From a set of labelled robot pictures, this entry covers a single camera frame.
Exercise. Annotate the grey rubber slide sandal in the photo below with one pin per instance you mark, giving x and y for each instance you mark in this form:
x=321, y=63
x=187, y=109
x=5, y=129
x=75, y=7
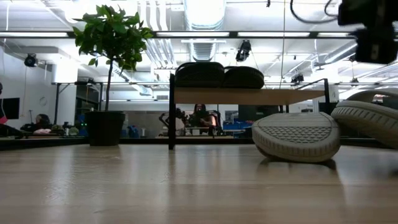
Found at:
x=295, y=137
x=370, y=118

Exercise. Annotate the black rubber slide sandal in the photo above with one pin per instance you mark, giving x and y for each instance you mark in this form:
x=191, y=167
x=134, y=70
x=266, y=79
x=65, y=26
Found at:
x=244, y=77
x=199, y=74

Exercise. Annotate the wooden shelf black metal frame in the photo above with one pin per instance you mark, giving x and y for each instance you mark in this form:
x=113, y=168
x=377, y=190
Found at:
x=242, y=96

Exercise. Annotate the black background monitor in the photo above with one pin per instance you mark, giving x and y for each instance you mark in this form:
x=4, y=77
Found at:
x=258, y=110

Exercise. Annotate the blue storage bins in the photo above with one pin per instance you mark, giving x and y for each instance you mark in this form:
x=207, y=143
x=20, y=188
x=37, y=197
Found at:
x=236, y=126

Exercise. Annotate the person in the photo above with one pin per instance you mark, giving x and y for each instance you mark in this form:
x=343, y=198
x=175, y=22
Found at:
x=201, y=116
x=42, y=121

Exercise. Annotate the green potted plant black pot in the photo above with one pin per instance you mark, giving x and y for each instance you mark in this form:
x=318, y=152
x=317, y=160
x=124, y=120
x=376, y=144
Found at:
x=112, y=34

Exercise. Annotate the black metal background table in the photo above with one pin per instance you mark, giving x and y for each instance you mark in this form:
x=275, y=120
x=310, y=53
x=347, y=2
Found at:
x=77, y=83

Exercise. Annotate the round black ceiling fixture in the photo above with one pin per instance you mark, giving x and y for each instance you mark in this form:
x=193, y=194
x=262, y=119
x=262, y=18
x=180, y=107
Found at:
x=30, y=60

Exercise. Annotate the pink red bar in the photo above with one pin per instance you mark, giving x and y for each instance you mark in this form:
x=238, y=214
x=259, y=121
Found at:
x=3, y=120

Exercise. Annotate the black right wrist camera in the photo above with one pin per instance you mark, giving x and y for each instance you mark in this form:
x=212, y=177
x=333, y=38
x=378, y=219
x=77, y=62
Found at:
x=377, y=46

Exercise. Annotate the black aluminium table frame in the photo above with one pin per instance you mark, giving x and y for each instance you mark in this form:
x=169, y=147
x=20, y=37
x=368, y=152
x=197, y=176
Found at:
x=140, y=141

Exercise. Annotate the black wall monitor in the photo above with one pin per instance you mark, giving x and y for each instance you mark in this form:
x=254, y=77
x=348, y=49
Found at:
x=11, y=108

